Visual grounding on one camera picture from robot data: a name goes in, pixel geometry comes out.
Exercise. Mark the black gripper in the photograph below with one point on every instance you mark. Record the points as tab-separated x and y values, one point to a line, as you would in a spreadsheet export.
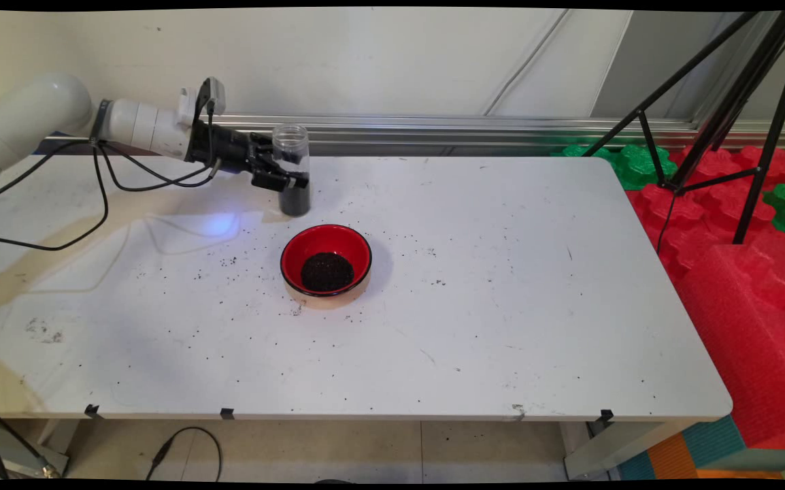
226	150

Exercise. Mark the clear jar with black grains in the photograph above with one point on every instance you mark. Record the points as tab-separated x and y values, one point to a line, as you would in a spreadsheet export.
295	201

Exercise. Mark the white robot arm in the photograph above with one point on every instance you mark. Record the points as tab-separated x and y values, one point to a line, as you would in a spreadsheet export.
32	116

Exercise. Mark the red bowl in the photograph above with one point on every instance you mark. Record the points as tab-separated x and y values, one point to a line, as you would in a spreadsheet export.
328	241

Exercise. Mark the black grains pile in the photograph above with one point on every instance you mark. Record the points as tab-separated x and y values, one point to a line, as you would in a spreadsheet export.
327	272

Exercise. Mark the white table leg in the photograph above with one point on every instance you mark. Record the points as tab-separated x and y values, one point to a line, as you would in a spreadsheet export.
25	457
610	449

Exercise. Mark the red foam puzzle piece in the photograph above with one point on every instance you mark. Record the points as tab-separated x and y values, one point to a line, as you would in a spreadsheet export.
719	163
692	211

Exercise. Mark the black tripod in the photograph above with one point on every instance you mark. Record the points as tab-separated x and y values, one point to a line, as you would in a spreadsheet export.
731	102

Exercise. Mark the orange foam mat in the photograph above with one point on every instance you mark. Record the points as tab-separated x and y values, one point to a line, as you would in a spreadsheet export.
671	459

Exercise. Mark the large red foam block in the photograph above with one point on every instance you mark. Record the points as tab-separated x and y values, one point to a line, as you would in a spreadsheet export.
753	340

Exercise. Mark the teal foam mat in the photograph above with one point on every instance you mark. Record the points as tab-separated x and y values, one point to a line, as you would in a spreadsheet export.
712	439

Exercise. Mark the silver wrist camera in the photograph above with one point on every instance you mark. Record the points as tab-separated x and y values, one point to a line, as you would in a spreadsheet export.
212	92

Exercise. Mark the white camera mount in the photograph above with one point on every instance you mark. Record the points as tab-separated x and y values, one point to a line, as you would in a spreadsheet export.
186	105

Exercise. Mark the aluminium wall rail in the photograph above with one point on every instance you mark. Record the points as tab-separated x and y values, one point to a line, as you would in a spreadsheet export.
433	129

